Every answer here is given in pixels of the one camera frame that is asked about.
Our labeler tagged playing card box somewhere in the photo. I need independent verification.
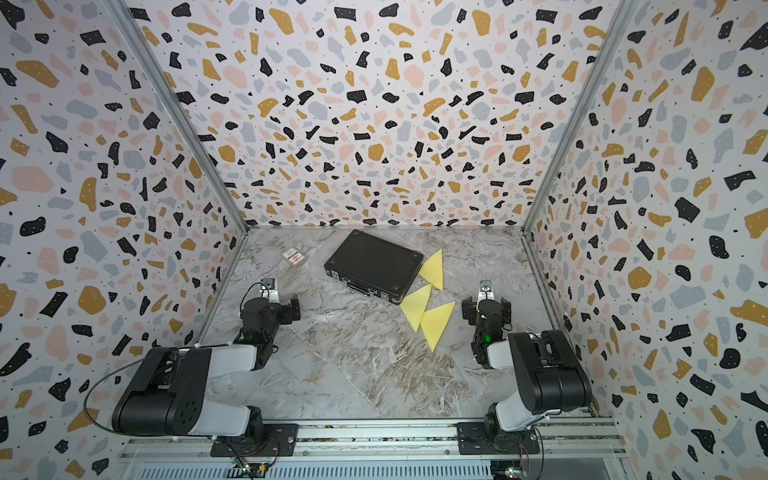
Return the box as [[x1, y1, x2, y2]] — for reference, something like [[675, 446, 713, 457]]
[[282, 247, 307, 267]]

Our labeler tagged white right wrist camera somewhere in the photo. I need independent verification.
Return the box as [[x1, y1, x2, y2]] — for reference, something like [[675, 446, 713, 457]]
[[478, 280, 495, 301]]

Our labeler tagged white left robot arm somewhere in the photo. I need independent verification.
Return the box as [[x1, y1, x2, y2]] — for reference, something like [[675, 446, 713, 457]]
[[111, 296, 301, 443]]

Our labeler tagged black hard carrying case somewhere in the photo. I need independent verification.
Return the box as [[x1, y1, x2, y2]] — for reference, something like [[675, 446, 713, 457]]
[[323, 230, 424, 305]]

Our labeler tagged aluminium corner post right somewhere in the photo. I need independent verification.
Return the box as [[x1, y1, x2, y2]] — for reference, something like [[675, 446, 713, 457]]
[[521, 0, 637, 237]]

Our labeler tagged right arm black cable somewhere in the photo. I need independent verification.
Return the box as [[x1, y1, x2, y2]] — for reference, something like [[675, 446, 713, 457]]
[[527, 407, 595, 469]]

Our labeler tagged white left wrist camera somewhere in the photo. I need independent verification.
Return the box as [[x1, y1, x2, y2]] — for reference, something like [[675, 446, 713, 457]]
[[259, 278, 280, 303]]

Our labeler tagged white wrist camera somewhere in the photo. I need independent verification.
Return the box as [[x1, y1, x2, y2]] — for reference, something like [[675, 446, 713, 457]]
[[259, 278, 280, 303], [478, 280, 495, 301]]

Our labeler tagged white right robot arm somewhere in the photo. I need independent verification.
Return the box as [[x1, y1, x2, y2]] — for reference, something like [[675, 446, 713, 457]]
[[462, 295, 592, 439]]

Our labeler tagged aluminium corner post left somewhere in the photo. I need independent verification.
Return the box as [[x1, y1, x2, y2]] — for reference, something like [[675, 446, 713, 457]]
[[103, 0, 249, 235]]

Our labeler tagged aluminium mounting rail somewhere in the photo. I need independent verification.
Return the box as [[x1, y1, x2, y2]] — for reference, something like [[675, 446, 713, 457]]
[[116, 418, 625, 480]]

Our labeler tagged yellow square paper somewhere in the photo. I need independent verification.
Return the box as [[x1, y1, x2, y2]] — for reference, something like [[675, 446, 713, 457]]
[[420, 302, 456, 352], [400, 284, 432, 332], [419, 250, 444, 290]]

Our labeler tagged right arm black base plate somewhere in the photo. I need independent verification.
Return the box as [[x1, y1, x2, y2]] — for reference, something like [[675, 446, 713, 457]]
[[456, 422, 541, 455]]

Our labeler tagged aluminium corner post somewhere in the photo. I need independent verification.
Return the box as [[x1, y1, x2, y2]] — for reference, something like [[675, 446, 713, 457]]
[[103, 0, 249, 235], [521, 0, 637, 237]]

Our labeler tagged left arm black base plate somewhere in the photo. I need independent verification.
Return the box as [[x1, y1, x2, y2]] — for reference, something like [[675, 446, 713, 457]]
[[210, 423, 299, 458]]

